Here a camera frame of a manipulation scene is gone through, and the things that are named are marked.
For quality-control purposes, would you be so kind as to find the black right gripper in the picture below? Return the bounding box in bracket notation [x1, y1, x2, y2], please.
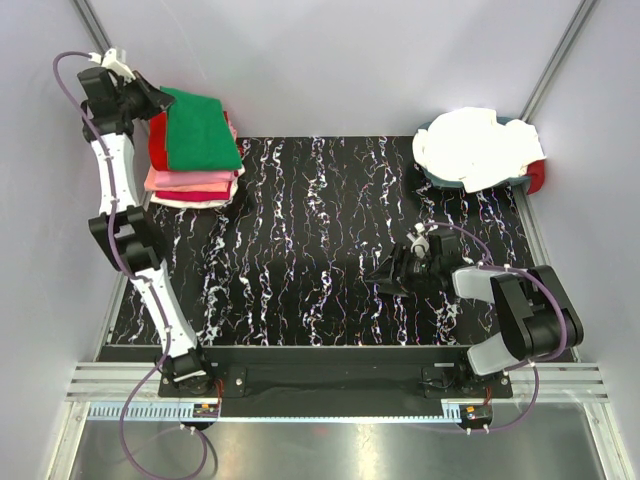
[365, 241, 440, 298]

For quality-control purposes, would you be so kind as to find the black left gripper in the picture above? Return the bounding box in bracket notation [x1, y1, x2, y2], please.
[114, 71, 173, 121]

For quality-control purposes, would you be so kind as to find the green t shirt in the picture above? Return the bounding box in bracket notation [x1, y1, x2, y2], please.
[161, 87, 242, 172]

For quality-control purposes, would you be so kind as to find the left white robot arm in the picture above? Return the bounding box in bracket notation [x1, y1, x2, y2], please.
[77, 66, 216, 396]

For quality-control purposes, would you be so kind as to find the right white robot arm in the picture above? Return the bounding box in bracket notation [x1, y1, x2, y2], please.
[365, 225, 584, 397]

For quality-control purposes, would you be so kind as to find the folded red t shirt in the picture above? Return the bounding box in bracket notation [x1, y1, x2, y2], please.
[148, 113, 242, 172]

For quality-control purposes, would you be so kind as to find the folded pink t shirt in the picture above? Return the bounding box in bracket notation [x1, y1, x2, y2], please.
[144, 117, 245, 190]

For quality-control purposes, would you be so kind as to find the folded peach t shirt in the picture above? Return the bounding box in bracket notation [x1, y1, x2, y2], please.
[144, 168, 245, 192]

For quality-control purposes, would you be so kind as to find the black marbled table mat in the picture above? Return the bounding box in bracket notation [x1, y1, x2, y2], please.
[150, 137, 533, 347]

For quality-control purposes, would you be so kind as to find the crumpled white t shirt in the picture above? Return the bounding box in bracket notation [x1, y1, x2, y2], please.
[412, 107, 546, 193]

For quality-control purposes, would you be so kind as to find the right small circuit board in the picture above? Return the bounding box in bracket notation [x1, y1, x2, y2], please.
[461, 404, 493, 423]

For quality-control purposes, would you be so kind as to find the small circuit board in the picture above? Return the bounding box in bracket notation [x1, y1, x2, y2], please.
[193, 403, 220, 419]
[461, 404, 493, 423]

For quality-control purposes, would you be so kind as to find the crumpled red t shirt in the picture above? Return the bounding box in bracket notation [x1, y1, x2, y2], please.
[526, 160, 546, 195]

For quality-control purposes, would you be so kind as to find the left small circuit board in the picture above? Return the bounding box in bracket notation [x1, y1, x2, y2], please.
[193, 403, 220, 419]

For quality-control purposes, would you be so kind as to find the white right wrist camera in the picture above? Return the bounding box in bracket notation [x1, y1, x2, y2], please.
[407, 223, 429, 259]

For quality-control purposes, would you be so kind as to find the left aluminium frame post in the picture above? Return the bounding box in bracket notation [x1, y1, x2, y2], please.
[69, 0, 111, 54]

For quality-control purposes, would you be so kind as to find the aluminium frame post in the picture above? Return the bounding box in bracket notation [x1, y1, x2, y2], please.
[69, 0, 111, 54]
[520, 0, 600, 122]

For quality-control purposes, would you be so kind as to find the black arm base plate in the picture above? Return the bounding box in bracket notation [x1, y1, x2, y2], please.
[158, 344, 514, 418]

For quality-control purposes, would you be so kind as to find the right aluminium frame post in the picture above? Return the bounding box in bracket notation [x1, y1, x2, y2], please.
[520, 0, 600, 122]

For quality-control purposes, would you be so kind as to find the aluminium front rail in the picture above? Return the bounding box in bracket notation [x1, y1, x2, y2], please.
[66, 362, 608, 423]

